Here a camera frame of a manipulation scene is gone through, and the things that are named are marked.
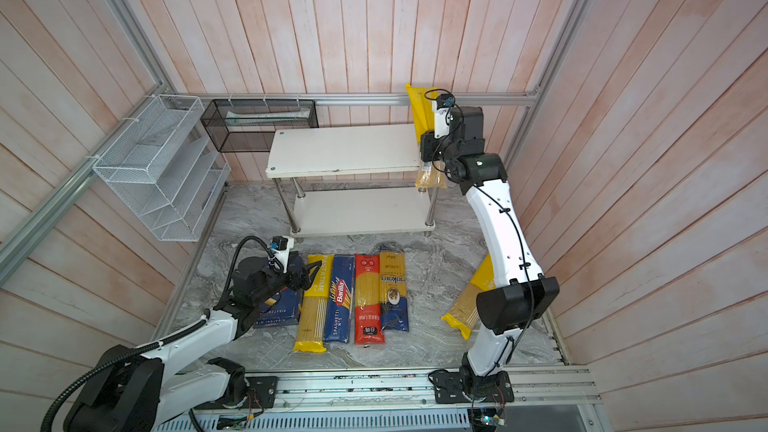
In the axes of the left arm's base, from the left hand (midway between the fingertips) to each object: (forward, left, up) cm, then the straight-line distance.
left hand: (310, 262), depth 84 cm
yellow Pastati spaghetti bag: (-13, -1, -9) cm, 16 cm away
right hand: (+21, -32, +30) cm, 48 cm away
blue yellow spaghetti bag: (-5, -24, -9) cm, 26 cm away
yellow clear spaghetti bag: (-11, -45, -9) cm, 47 cm away
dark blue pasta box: (-12, +6, -4) cm, 14 cm away
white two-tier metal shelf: (+46, -8, -13) cm, 49 cm away
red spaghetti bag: (-13, -17, -9) cm, 24 cm away
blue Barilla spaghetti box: (-9, -9, -8) cm, 15 cm away
